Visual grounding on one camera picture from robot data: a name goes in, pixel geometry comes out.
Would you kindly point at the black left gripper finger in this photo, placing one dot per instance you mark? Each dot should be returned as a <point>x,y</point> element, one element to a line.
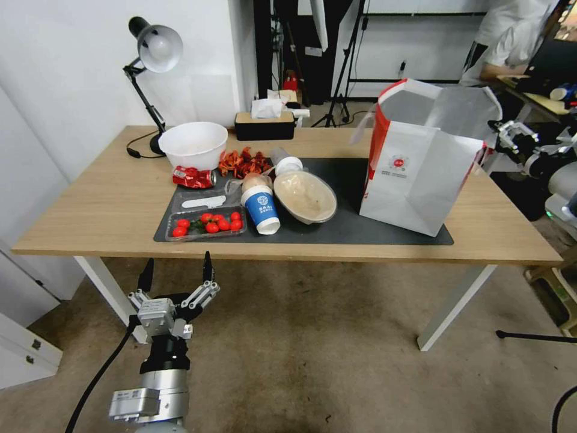
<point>208,270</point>
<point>145,277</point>

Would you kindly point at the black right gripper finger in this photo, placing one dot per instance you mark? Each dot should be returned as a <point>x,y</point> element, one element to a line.
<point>507,127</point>
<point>506,144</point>

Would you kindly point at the white red food delivery bag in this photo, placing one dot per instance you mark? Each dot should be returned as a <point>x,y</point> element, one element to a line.
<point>401,189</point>

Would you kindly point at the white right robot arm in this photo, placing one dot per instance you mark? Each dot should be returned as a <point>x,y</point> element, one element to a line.
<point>561,185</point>

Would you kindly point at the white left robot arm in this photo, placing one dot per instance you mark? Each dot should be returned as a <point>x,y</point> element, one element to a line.
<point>158,397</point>

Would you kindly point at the clear plastic tomato tray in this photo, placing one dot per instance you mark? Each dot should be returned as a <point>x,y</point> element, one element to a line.
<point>198,234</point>

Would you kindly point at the yellow wooden desk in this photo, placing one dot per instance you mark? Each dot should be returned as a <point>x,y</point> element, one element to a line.
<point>541,97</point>

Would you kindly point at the white plastic spoon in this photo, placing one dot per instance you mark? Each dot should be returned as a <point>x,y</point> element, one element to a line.
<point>203,201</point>

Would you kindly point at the clear plastic tray lid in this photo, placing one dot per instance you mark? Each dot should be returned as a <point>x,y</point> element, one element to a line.
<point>203,200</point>

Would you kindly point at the blue white paper cup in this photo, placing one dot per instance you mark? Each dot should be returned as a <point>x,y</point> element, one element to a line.
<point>263,212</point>

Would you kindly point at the black computer monitor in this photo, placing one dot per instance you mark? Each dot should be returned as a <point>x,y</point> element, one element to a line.
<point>556,54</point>

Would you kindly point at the person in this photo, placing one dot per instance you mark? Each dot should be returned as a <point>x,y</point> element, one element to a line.
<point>509,36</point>

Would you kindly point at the wooden table with white legs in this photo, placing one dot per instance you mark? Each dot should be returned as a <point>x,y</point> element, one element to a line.
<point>90,203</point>

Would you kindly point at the crushed red drink can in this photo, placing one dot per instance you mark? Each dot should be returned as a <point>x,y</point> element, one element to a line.
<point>191,177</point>

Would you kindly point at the clear plastic milk tea cup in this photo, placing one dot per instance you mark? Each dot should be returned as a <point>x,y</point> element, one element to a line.
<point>257,181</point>

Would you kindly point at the red crayfish shell pile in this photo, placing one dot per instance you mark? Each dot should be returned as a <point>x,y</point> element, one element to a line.
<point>243,163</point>

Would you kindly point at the oval takeaway bowl with leftovers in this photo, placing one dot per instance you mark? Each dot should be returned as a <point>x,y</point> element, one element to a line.
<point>304,196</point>

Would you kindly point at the white round plastic bowl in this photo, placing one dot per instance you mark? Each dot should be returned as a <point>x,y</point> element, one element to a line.
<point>194,146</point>

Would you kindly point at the clear bottle with white cap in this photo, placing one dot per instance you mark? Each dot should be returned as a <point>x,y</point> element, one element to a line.
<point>286,162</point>

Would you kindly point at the white drawer cabinet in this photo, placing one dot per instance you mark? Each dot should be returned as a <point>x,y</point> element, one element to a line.
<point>22,352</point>

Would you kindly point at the black table mat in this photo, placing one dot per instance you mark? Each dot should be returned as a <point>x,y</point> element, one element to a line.
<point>351,225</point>

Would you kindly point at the black tissue box wooden lid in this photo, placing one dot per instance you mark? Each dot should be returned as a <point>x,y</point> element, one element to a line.
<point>263,128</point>

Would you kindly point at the white tissue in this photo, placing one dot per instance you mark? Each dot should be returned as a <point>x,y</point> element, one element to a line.
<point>266,106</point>

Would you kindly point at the black tripod stand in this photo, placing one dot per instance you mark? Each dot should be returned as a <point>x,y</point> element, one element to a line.
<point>345,63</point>

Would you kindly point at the black tripod leg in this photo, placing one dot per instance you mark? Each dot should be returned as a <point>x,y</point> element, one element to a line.
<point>536,336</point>

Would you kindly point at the black desk lamp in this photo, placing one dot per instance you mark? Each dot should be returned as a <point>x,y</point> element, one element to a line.
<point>160,45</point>

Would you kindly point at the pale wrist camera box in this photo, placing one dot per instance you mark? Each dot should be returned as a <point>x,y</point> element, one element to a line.
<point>155,315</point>

